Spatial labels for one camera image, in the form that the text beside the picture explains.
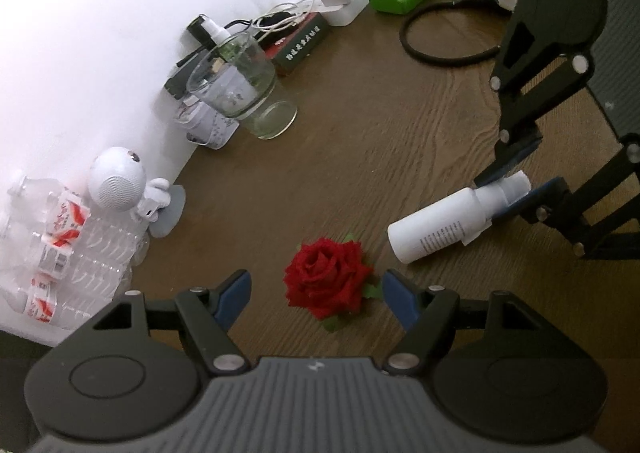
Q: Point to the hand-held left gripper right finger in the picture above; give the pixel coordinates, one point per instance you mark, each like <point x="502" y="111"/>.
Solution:
<point x="400" y="300"/>

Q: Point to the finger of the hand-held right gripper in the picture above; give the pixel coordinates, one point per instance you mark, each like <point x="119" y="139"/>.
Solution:
<point x="517" y="135"/>
<point x="540" y="197"/>

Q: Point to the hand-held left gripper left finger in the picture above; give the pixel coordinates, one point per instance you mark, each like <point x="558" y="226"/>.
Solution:
<point x="234" y="297"/>

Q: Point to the red artificial rose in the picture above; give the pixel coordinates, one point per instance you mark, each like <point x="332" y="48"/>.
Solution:
<point x="325" y="278"/>

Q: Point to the white spray bottle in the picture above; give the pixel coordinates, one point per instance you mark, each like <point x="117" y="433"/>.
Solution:
<point x="440" y="225"/>

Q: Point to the wooden desktop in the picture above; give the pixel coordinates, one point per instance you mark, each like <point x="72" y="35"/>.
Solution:
<point x="375" y="133"/>

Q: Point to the clear plastic water bottle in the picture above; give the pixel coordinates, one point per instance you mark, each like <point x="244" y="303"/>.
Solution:
<point x="80" y="307"/>
<point x="111" y="238"/>
<point x="95" y="274"/>

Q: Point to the white robot toy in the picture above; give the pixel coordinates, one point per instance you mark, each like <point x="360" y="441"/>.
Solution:
<point x="117" y="178"/>

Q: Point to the clear glass beaker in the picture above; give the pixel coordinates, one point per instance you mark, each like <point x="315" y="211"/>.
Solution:
<point x="260" y="98"/>

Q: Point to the black flat device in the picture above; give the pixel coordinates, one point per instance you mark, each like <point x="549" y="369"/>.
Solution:
<point x="177" y="83"/>

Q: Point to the dark red box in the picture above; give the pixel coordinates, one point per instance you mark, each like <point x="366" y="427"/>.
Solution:
<point x="300" y="47"/>

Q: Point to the small clear spray bottle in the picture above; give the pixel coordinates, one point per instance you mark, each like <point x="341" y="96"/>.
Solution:
<point x="218" y="33"/>

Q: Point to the black round device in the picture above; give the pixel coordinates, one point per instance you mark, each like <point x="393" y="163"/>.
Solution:
<point x="197" y="28"/>

